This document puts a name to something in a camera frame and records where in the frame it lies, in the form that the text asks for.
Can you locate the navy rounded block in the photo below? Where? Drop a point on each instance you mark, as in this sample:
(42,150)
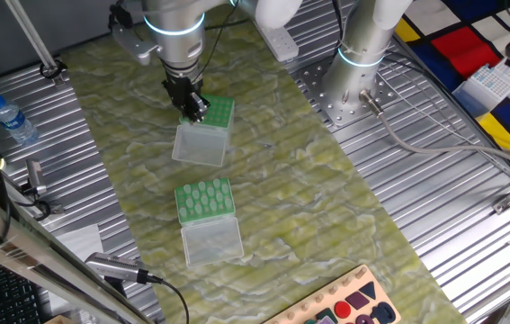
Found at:
(375,315)

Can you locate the aluminium pole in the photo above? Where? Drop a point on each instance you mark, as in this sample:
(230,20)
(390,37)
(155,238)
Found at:
(30,33)

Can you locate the small silver camera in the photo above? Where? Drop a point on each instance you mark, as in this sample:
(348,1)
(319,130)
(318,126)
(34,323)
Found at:
(35,175)

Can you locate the silver camera with black mount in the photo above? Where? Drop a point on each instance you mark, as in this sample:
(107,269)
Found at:
(110,266)

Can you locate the aluminium frame beam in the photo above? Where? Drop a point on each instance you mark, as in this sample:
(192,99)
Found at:
(20,243)

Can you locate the purple round block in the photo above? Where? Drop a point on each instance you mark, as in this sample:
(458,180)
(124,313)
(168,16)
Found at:
(364,320)

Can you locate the colourful Mondrian pattern cloth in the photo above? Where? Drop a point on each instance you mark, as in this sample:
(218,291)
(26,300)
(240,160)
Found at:
(466,49)

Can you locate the white power strip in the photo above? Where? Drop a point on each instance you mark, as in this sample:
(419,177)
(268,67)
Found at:
(281,45)

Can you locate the wooden shape sorter board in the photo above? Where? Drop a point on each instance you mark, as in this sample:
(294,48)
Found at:
(362,281)

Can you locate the clear water bottle blue cap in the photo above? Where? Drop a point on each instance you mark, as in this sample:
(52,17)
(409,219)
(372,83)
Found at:
(14,121)

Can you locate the white pipette tip box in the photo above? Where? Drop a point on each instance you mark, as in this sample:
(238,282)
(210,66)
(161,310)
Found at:
(488,83)

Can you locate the silver perforated base plate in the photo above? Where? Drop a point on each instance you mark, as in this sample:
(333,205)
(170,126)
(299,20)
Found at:
(349,117)

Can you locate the navy triangle block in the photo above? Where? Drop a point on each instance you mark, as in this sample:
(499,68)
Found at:
(369,289)

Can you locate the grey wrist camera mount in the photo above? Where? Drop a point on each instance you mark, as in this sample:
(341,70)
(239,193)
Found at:
(133,42)

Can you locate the dark teal block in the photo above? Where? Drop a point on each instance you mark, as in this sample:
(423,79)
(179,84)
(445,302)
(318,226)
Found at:
(326,313)

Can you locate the lilac block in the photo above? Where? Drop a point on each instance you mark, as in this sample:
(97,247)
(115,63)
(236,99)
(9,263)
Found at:
(326,321)

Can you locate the black keyboard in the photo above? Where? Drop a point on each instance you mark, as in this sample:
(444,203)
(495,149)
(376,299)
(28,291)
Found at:
(7,297)

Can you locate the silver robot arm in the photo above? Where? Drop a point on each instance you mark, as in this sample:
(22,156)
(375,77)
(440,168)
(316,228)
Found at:
(178,40)

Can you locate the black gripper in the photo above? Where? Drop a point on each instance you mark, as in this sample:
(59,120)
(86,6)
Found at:
(181,90)

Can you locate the red circle block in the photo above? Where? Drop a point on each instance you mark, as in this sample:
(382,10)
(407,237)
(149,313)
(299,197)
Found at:
(342,309)

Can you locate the white paper sheet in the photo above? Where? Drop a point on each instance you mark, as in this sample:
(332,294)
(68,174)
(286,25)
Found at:
(81,243)

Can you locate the green rack pipette tip box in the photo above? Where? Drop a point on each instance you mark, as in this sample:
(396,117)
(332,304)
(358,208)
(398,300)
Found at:
(212,243)
(200,146)

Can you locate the green marble pattern mat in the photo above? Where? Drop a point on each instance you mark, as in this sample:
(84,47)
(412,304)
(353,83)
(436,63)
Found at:
(290,202)

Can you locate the purple square block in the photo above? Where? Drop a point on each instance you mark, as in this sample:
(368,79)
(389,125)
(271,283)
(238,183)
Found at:
(357,300)

